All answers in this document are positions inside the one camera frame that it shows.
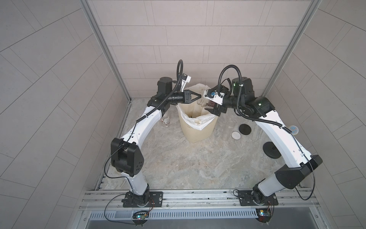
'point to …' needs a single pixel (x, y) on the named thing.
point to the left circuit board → (140, 215)
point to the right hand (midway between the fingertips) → (209, 96)
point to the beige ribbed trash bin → (193, 135)
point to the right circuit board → (264, 214)
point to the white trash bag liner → (196, 116)
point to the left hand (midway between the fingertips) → (200, 96)
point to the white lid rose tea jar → (165, 120)
